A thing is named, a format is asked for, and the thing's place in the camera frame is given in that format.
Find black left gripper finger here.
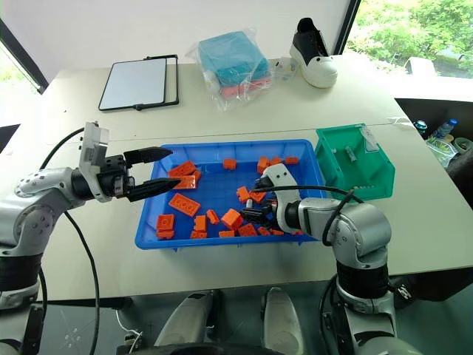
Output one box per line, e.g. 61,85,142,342
128,177,183,203
123,146,174,169

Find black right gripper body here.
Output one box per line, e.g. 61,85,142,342
266,199,279,231

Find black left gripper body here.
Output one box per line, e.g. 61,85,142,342
98,155,135,200

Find blue plastic bin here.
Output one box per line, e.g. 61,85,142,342
135,138,328,253

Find green plastic bin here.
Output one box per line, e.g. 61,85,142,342
314,123,397,203

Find large orange building block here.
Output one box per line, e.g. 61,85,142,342
168,192,202,217
174,175,199,191
168,160,197,179

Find white board with black rim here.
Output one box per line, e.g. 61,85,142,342
98,58,168,112

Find white robot leg shell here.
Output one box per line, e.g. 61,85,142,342
262,287,304,355
152,289,216,349

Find small clear bag of trinkets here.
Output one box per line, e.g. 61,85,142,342
272,56,299,83

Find plastic bag with teal cloths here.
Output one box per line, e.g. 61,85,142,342
184,27,277,114

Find black horizontal rod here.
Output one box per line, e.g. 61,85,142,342
36,297,133,311

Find black and white sneaker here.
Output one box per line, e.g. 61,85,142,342
288,17,339,89

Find clear plastic scrap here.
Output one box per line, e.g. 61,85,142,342
387,115,412,131

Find dark open box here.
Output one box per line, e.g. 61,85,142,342
392,97,473,193

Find crumpled clear plastic bag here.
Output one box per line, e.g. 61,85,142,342
424,135,460,168

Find plastic bottle with blue cap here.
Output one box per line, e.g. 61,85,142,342
431,118,460,141

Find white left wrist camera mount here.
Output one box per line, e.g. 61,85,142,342
78,121,111,203

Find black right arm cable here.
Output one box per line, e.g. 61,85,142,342
250,185,365,246

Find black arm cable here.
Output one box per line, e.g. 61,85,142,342
36,127,101,355
250,185,365,246

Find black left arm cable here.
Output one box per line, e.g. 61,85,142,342
36,127,101,355

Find black board frame stand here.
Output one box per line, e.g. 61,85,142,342
135,54,180,112

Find thin white cable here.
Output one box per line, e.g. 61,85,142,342
115,309,144,347

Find black window frame bar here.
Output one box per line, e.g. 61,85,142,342
0,17,50,94
333,0,362,57

